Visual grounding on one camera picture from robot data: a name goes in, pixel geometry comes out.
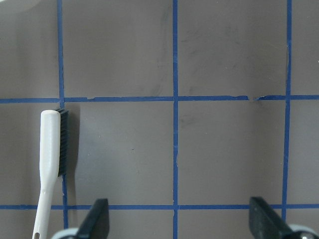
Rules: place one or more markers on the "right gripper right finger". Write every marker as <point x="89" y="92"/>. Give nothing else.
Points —
<point x="265" y="223"/>

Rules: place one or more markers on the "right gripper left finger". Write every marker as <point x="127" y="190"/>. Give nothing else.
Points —
<point x="96" y="225"/>

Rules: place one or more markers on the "white hand brush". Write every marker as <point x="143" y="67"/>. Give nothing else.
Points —
<point x="52" y="163"/>

